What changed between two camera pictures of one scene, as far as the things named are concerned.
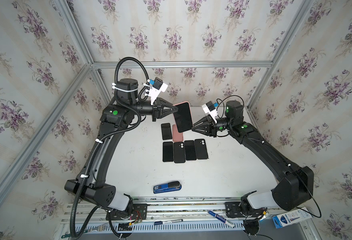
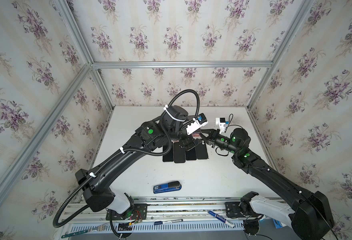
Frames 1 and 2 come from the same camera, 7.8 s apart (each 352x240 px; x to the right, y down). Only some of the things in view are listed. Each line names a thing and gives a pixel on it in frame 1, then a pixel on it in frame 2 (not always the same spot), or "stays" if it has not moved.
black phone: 167,151 stays
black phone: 190,150 stays
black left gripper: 157,106 → 190,142
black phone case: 179,152 stays
